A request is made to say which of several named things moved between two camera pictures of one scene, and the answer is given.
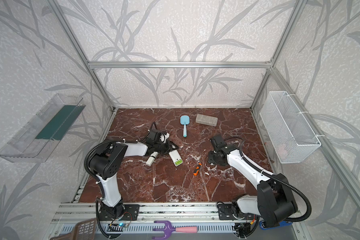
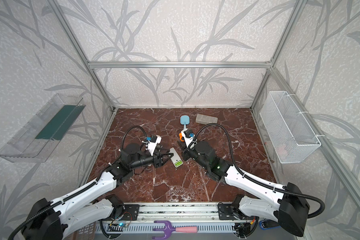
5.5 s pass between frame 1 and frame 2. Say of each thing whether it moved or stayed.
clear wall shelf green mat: stayed
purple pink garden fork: stayed
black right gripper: moved
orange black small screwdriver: moved
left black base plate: stayed
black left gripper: moved
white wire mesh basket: stayed
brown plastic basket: stayed
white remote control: stayed
